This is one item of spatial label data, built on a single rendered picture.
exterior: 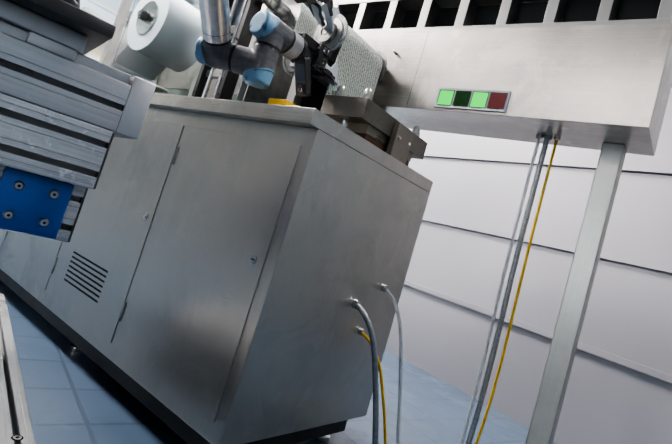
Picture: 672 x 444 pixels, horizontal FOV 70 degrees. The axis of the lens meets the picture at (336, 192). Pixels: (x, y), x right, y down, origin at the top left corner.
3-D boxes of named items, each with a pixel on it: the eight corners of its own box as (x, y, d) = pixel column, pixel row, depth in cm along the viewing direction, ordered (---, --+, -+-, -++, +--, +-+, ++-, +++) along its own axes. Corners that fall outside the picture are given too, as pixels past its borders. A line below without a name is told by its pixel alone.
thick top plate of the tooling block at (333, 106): (319, 113, 145) (325, 94, 146) (384, 153, 177) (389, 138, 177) (361, 117, 136) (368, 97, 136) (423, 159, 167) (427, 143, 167)
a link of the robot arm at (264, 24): (243, 37, 128) (252, 7, 129) (270, 56, 137) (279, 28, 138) (262, 36, 124) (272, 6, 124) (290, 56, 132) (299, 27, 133)
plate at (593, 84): (98, 81, 316) (113, 39, 318) (135, 97, 337) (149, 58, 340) (648, 125, 124) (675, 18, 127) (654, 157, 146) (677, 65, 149)
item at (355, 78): (322, 102, 152) (339, 48, 153) (362, 128, 170) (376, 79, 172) (323, 102, 152) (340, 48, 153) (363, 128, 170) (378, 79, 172)
